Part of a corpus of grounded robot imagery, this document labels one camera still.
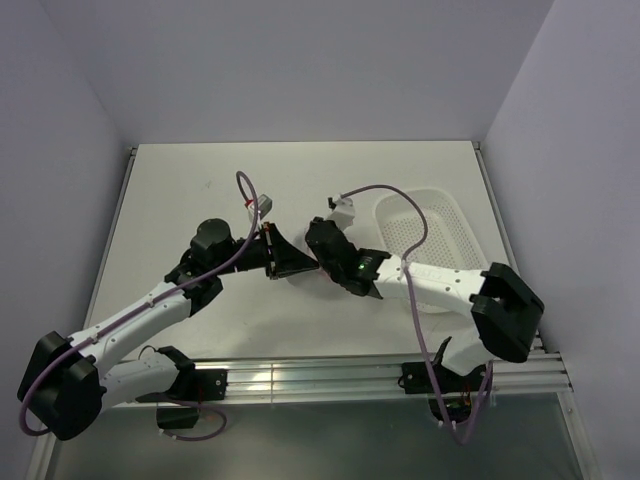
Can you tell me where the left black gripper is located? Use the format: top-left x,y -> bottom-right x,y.
213,222 -> 318,280

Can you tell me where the white mesh laundry bag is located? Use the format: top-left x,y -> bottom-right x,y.
286,227 -> 340,298

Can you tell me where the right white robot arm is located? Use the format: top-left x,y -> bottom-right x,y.
305,217 -> 544,390

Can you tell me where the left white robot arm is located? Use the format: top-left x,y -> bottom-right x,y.
17,219 -> 319,440

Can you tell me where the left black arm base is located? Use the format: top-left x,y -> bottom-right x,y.
135,369 -> 228,434

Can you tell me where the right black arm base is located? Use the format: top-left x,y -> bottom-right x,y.
397,362 -> 486,422

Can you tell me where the white perforated plastic basket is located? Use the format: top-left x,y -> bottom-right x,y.
373,188 -> 489,270

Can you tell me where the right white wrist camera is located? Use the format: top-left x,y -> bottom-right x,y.
325,196 -> 356,231

